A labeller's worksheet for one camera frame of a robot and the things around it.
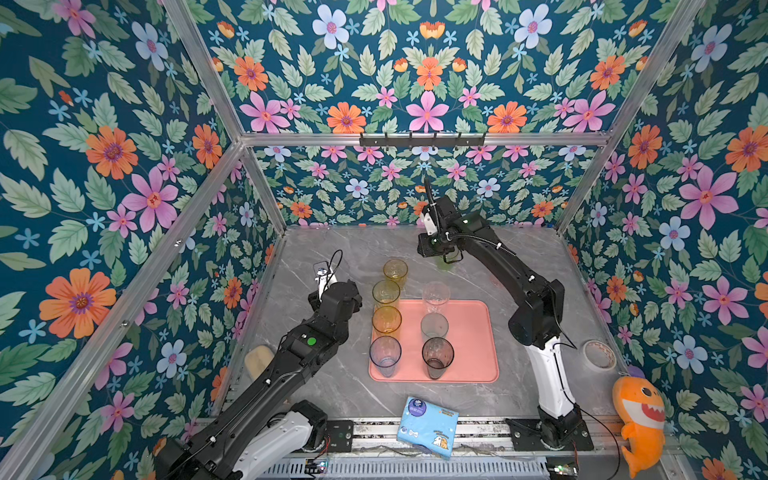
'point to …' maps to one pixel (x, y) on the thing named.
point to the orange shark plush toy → (642, 407)
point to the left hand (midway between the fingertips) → (344, 278)
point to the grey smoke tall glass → (437, 353)
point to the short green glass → (442, 264)
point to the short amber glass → (396, 270)
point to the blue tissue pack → (427, 426)
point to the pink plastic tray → (472, 330)
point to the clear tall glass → (436, 295)
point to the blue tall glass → (385, 352)
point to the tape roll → (599, 355)
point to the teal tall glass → (433, 325)
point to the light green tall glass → (386, 291)
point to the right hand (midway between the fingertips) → (422, 245)
